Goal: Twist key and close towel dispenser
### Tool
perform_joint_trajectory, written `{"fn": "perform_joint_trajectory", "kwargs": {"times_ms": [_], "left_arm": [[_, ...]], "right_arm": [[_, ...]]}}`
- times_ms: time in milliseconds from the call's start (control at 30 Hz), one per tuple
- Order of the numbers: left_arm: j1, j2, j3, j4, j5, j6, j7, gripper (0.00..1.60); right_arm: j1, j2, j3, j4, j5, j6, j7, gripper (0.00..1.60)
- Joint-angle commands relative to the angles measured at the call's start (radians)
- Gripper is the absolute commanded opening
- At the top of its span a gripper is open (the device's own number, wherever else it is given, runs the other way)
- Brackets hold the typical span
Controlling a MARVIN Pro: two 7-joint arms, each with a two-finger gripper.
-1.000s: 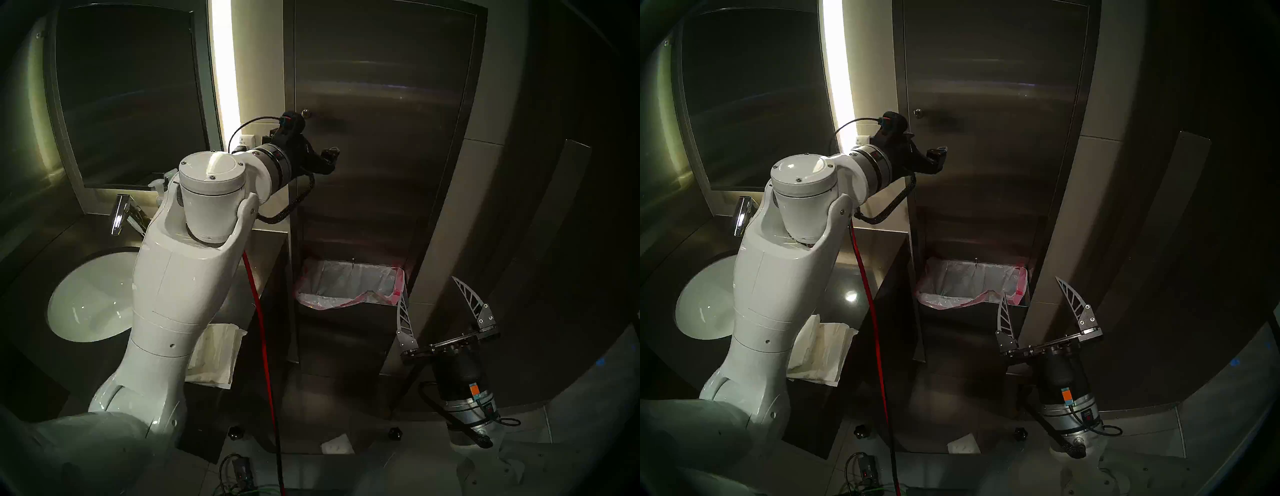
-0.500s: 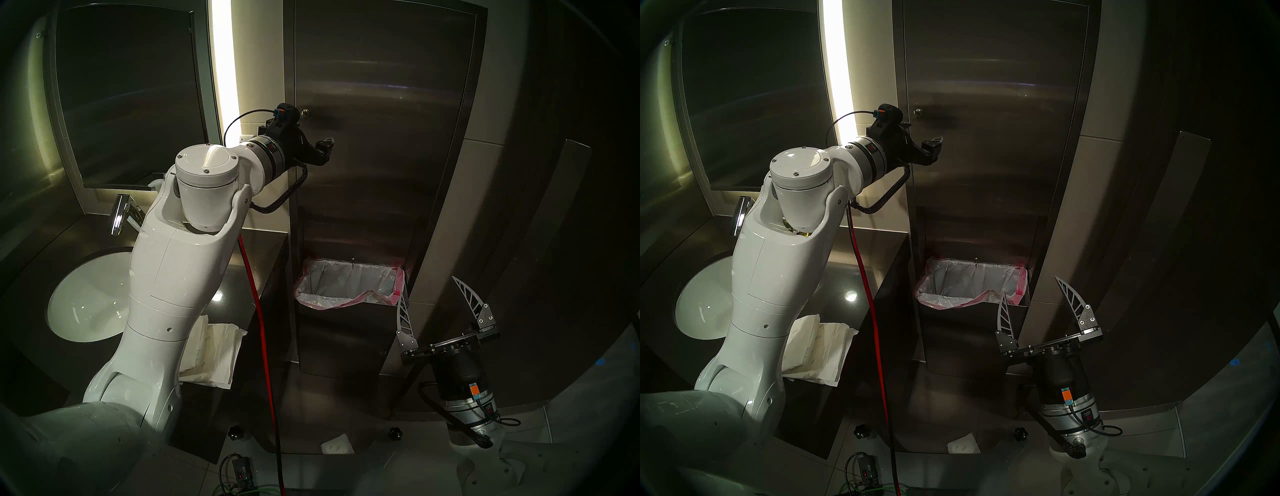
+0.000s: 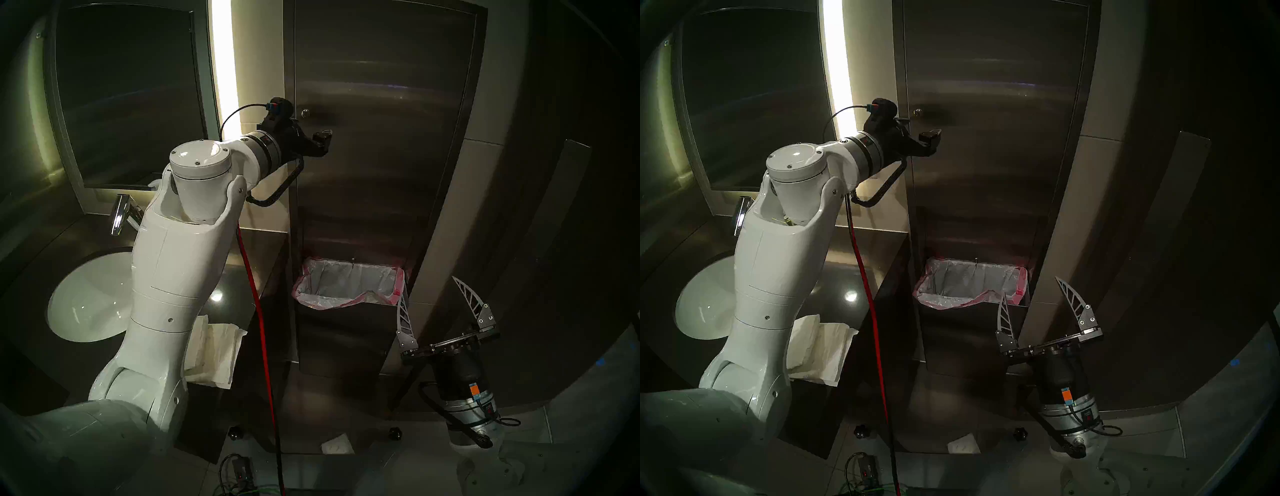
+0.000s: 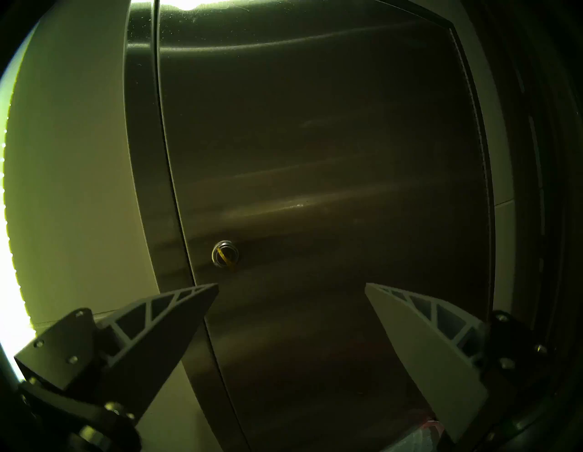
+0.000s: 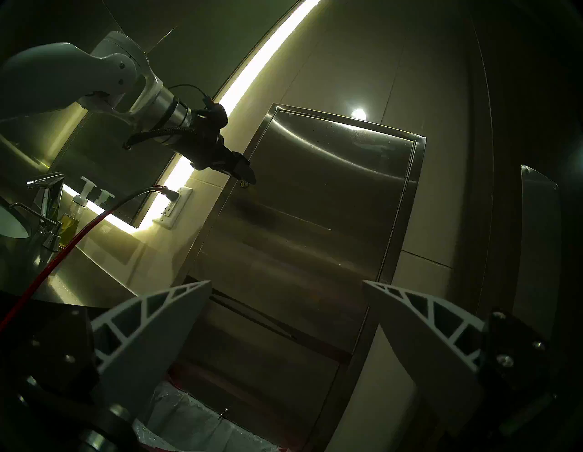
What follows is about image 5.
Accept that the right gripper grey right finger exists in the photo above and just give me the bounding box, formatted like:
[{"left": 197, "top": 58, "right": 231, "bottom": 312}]
[{"left": 363, "top": 280, "right": 552, "bottom": 434}]

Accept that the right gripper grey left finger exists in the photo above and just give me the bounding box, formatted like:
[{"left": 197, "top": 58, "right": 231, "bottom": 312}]
[{"left": 17, "top": 280, "right": 213, "bottom": 421}]

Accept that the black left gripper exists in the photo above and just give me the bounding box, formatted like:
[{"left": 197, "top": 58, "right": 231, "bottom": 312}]
[{"left": 175, "top": 103, "right": 256, "bottom": 186}]

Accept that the stainless steel dispenser door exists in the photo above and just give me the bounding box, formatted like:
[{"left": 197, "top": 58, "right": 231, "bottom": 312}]
[{"left": 182, "top": 107, "right": 419, "bottom": 447}]

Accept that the stainless steel dispenser cabinet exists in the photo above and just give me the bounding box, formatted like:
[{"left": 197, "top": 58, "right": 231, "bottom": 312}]
[{"left": 169, "top": 103, "right": 428, "bottom": 452}]

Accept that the trash bin with liner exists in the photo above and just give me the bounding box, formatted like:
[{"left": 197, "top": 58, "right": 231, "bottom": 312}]
[{"left": 132, "top": 380, "right": 283, "bottom": 452}]

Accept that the bright LED light strip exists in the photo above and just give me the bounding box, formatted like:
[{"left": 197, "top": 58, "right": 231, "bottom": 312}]
[{"left": 61, "top": 0, "right": 322, "bottom": 235}]

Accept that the clear soap pump bottle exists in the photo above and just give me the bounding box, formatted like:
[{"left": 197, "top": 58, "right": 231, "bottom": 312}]
[{"left": 59, "top": 176, "right": 98, "bottom": 249}]

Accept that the chrome faucet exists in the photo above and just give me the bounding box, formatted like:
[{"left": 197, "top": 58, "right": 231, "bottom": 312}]
[{"left": 9, "top": 172, "right": 65, "bottom": 251}]

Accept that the white sink basin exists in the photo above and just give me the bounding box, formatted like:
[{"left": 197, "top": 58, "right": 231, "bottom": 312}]
[{"left": 0, "top": 196, "right": 30, "bottom": 240}]

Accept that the thin black signal cable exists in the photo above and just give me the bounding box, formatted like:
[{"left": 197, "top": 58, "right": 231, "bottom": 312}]
[{"left": 166, "top": 83, "right": 215, "bottom": 108}]

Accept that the white wall outlet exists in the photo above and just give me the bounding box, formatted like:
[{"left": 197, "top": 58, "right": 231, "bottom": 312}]
[{"left": 153, "top": 186, "right": 193, "bottom": 230}]

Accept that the wall mirror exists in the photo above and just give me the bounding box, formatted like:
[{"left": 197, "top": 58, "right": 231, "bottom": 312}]
[{"left": 46, "top": 0, "right": 303, "bottom": 228}]

